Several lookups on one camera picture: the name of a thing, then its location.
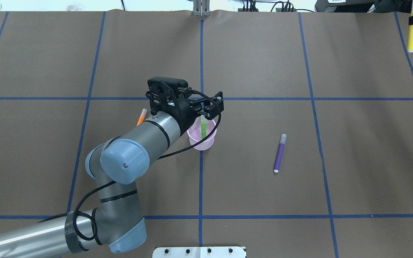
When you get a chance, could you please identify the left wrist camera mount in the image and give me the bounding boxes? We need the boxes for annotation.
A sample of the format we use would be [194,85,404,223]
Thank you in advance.
[146,76,189,116]

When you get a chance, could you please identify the aluminium frame post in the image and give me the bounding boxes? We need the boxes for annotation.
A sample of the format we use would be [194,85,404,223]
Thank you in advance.
[192,0,211,17]

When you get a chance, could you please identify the pink mesh pen holder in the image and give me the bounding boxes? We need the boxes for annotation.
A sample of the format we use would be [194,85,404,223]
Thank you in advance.
[186,116,217,151]

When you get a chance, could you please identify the purple highlighter pen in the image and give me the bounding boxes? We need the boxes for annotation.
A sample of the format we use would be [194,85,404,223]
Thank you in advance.
[273,134,287,173]

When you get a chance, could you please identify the orange highlighter pen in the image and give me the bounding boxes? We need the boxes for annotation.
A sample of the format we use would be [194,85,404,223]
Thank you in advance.
[136,108,147,126]

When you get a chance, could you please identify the black box with label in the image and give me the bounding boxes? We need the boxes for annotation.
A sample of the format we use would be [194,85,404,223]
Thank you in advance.
[315,0,412,13]

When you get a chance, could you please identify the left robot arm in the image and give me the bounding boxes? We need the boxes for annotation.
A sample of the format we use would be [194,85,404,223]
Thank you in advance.
[0,90,224,258]

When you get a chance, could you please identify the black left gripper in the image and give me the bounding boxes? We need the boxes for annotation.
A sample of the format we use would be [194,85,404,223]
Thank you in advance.
[169,91,224,134]

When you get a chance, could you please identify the green highlighter pen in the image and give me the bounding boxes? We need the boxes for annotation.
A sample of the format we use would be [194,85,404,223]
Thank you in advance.
[200,115,208,139]

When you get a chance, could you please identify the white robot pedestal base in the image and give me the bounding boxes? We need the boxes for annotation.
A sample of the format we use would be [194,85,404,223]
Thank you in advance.
[152,246,247,258]

